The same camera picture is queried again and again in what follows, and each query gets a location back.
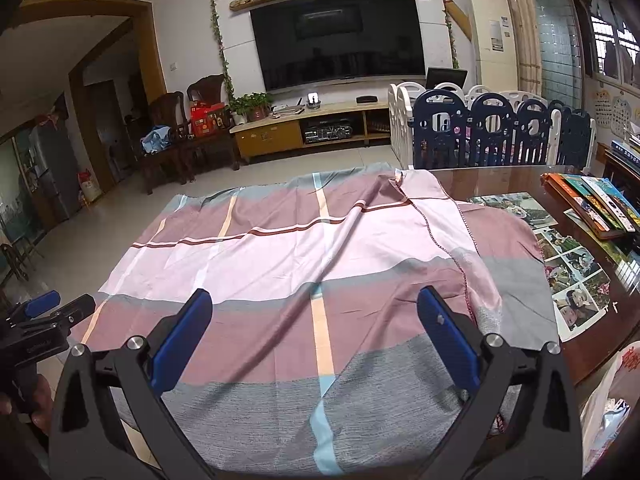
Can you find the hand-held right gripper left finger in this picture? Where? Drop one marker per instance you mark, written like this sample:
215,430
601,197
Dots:
180,345

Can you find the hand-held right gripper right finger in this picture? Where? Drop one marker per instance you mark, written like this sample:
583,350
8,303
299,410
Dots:
447,340

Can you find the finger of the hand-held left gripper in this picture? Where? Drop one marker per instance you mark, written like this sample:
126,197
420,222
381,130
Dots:
75,310
40,304

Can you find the white plastic trash bag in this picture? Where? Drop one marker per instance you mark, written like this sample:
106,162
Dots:
615,400

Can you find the person's left hand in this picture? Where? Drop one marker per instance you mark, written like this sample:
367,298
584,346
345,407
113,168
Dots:
42,390

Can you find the white sack with red print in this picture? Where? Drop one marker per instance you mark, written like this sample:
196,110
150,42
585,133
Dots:
90,186

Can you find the grey refrigerator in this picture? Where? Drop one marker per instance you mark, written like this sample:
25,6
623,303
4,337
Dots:
55,170

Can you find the photo collage sheet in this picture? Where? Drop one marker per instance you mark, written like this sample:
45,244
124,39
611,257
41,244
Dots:
575,285

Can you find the single landscape photo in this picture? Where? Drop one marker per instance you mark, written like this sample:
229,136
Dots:
515,210

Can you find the plaid pink grey cloth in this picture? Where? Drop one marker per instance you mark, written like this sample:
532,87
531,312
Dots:
300,260

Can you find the blue plastic bag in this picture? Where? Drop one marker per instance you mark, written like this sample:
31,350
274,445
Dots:
156,140

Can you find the row of colourful books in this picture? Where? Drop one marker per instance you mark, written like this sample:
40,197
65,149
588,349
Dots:
590,200

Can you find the white and navy playpen fence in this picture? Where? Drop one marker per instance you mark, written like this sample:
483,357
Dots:
495,130

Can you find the dark wooden chair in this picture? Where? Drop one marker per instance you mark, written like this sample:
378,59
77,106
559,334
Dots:
210,87
162,110

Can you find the wooden television cabinet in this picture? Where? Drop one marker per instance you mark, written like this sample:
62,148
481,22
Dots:
265,140

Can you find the red gift box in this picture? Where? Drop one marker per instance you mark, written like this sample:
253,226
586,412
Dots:
209,121

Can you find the black stereo amplifier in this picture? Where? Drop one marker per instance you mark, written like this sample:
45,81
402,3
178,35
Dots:
327,132

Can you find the potted green plant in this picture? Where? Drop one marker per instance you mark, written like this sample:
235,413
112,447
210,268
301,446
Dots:
252,104

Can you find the black set-top box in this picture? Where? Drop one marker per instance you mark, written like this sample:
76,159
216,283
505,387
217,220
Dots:
366,98

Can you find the stack of shelf books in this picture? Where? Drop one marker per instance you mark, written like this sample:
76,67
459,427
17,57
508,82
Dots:
629,152

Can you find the black monitor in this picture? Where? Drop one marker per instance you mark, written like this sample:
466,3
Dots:
446,79

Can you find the small desk clock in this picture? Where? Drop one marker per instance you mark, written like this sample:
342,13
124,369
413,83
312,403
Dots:
313,100

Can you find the cream standing air conditioner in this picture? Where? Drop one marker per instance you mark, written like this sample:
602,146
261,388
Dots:
492,40

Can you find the green vine garland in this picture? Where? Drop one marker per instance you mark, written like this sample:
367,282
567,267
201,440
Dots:
447,25
217,30

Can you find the large black television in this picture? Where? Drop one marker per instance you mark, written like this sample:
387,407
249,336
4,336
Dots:
340,40

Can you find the beige curtain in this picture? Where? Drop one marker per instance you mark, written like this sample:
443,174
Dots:
525,20

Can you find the barred window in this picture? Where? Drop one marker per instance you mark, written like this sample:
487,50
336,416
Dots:
607,30

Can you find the wall learning charts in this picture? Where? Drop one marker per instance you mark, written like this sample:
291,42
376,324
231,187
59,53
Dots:
614,109

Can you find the slanted wooden wall shelf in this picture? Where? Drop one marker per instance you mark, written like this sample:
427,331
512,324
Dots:
458,17

